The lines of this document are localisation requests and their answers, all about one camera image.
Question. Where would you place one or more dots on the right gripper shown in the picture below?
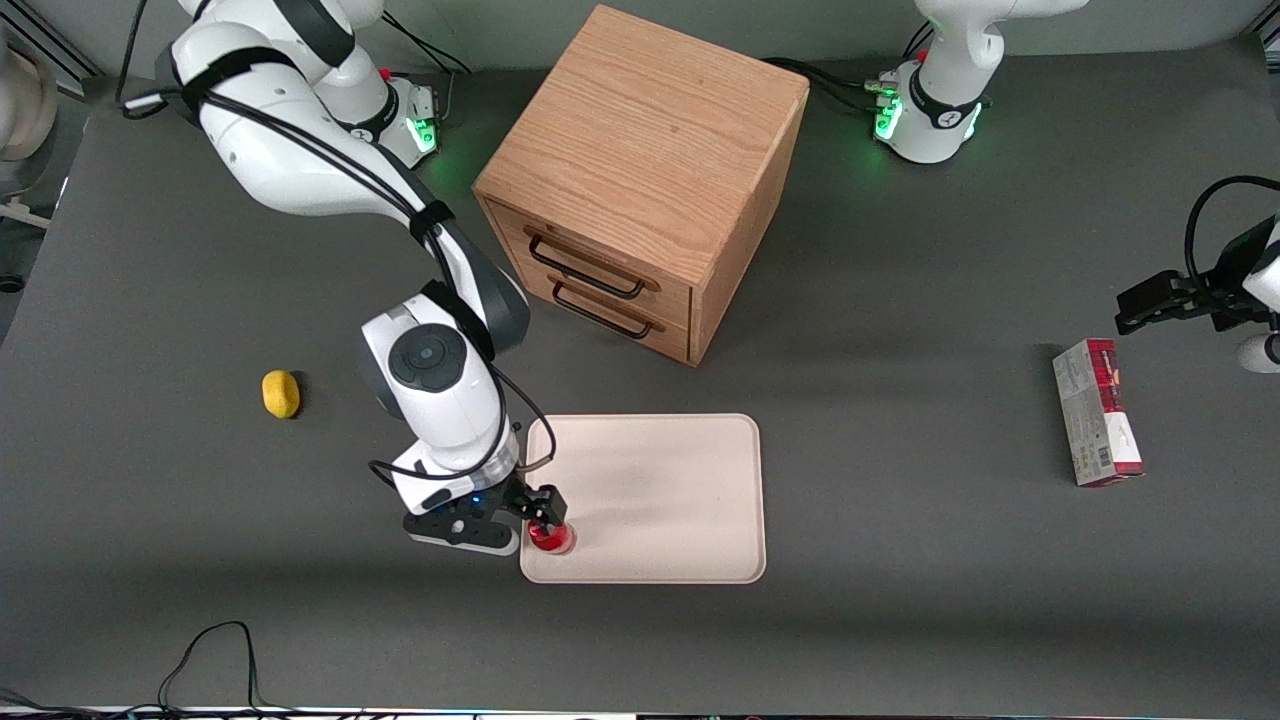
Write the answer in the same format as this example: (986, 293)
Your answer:
(522, 497)

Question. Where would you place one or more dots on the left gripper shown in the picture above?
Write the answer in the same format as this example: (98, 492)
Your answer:
(1222, 290)

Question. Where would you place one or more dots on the red coke bottle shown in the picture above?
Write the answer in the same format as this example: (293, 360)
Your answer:
(552, 541)

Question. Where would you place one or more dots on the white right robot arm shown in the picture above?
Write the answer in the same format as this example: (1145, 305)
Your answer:
(280, 150)

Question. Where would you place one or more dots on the beige plastic tray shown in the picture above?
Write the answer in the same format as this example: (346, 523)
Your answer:
(660, 500)

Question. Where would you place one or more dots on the grey and red carton box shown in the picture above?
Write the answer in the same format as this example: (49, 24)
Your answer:
(1095, 420)

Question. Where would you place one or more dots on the yellow lemon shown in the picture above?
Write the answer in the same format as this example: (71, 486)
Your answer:
(281, 394)

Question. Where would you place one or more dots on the wooden two-drawer cabinet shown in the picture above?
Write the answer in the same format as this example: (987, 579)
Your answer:
(650, 130)

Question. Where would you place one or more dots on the beige rounded chair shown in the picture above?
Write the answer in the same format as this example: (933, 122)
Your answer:
(25, 100)

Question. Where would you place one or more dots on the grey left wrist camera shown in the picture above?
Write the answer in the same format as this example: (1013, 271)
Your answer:
(1262, 354)

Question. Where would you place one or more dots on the aluminium frame rail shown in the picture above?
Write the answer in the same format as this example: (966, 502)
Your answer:
(50, 40)

